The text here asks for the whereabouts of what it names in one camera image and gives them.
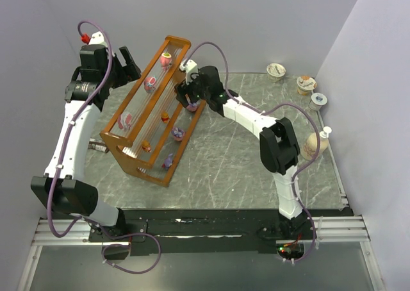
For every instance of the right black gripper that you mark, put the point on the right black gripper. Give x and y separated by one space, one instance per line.
185 92

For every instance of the pink ball purple bunny toy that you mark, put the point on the pink ball purple bunny toy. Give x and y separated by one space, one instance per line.
178 133

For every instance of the small purple bunny toy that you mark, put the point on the small purple bunny toy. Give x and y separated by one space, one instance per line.
168 162

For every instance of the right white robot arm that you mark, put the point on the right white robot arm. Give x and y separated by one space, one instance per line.
278 146

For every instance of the brown chocolate bar wrapper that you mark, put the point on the brown chocolate bar wrapper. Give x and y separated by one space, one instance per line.
98 145

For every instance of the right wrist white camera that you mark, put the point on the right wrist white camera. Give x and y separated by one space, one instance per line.
190 68

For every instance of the orange wooden tiered shelf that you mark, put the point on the orange wooden tiered shelf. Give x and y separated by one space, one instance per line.
146 124

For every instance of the wrist white camera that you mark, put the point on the wrist white camera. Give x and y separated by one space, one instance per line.
95 39
190 68

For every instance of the pink egg toy blue spots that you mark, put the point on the pink egg toy blue spots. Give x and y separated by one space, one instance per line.
150 84

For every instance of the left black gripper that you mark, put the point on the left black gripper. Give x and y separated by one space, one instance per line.
120 66

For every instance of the white yogurt cup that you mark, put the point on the white yogurt cup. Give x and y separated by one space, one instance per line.
275 71

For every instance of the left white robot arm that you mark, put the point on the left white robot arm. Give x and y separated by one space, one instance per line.
62 189

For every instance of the pink pot toy green top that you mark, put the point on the pink pot toy green top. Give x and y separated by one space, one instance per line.
165 61

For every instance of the beige soap pump bottle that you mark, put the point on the beige soap pump bottle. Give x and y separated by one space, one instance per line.
309 148

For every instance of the orange yogurt cup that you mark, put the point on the orange yogurt cup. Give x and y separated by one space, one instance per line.
305 85

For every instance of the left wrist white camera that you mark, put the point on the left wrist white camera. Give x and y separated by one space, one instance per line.
95 39

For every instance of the pink egg toy white frill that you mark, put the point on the pink egg toy white frill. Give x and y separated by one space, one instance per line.
124 121

